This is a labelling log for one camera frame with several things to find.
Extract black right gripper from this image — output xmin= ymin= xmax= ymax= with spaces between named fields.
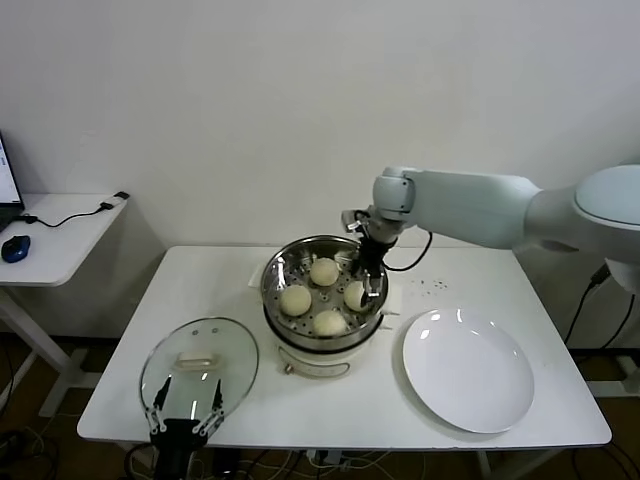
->
xmin=348 ymin=238 xmax=396 ymax=309

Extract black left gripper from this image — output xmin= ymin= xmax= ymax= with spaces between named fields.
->
xmin=144 ymin=374 xmax=226 ymax=480

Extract white steamed baozi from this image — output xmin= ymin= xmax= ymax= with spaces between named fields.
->
xmin=309 ymin=257 xmax=341 ymax=287
xmin=312 ymin=309 xmax=348 ymax=339
xmin=278 ymin=284 xmax=313 ymax=318
xmin=343 ymin=280 xmax=372 ymax=311

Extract glass pot lid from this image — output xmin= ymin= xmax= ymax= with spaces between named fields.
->
xmin=138 ymin=315 xmax=260 ymax=431

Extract stainless steel steamer basket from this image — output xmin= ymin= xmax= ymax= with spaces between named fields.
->
xmin=248 ymin=234 xmax=404 ymax=351

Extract white electric cooker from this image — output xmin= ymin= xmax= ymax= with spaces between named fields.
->
xmin=262 ymin=299 xmax=396 ymax=379

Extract white round plate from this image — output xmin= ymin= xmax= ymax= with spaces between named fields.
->
xmin=402 ymin=307 xmax=536 ymax=435

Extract white power strip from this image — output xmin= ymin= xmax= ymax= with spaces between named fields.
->
xmin=305 ymin=449 xmax=351 ymax=470

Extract white laptop desk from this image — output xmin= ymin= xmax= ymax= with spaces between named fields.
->
xmin=0 ymin=192 xmax=129 ymax=419

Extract blue computer mouse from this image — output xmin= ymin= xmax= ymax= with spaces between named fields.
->
xmin=0 ymin=234 xmax=32 ymax=264

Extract black laptop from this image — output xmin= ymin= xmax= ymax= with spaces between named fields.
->
xmin=0 ymin=130 xmax=25 ymax=234

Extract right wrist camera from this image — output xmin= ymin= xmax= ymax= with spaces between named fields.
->
xmin=341 ymin=208 xmax=374 ymax=234

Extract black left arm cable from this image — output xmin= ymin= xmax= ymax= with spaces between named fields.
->
xmin=124 ymin=442 xmax=159 ymax=480

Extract tangled floor cables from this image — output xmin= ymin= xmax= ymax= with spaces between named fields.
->
xmin=0 ymin=429 xmax=56 ymax=480

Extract black desk cable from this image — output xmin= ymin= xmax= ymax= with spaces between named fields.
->
xmin=18 ymin=191 xmax=131 ymax=229

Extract black wall cable with adapter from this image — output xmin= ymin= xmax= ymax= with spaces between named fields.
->
xmin=564 ymin=263 xmax=636 ymax=351

